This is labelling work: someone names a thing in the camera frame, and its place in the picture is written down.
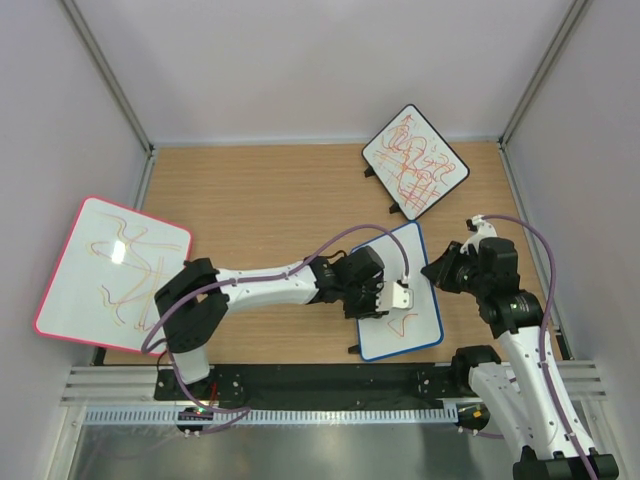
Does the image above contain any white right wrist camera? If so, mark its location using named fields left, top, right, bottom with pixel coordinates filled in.
left=460, top=215, right=497, bottom=255

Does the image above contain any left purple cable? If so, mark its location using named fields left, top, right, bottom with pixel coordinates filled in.
left=141, top=224, right=412, bottom=434

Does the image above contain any black framed whiteboard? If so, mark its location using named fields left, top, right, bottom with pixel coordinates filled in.
left=361, top=104, right=470, bottom=221

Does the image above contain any purple cable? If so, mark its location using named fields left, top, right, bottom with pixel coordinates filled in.
left=141, top=224, right=412, bottom=434
left=457, top=214, right=604, bottom=480

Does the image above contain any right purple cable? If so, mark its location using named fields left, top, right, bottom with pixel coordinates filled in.
left=457, top=214, right=604, bottom=480

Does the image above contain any pink framed whiteboard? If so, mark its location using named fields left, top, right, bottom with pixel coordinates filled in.
left=33, top=197, right=192, bottom=352

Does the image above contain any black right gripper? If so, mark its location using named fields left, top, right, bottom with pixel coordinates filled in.
left=422, top=241, right=490, bottom=298

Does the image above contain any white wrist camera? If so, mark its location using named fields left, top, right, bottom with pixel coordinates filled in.
left=460, top=215, right=497, bottom=255
left=375, top=274, right=414, bottom=312

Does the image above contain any grey slotted cable duct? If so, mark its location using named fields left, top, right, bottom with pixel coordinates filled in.
left=83, top=405, right=458, bottom=426

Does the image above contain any aluminium frame rail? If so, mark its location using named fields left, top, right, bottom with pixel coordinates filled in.
left=59, top=364, right=171, bottom=407

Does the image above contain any blue framed whiteboard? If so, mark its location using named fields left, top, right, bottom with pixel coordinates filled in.
left=357, top=222, right=444, bottom=362

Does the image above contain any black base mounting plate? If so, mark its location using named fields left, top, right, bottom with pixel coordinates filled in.
left=152, top=363, right=486, bottom=401

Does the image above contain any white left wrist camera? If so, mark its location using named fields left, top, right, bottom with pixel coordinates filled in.
left=375, top=274, right=414, bottom=312

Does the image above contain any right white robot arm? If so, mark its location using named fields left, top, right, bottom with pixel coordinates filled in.
left=421, top=237, right=620, bottom=479

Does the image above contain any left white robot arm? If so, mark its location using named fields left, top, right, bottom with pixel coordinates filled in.
left=154, top=247, right=384, bottom=400

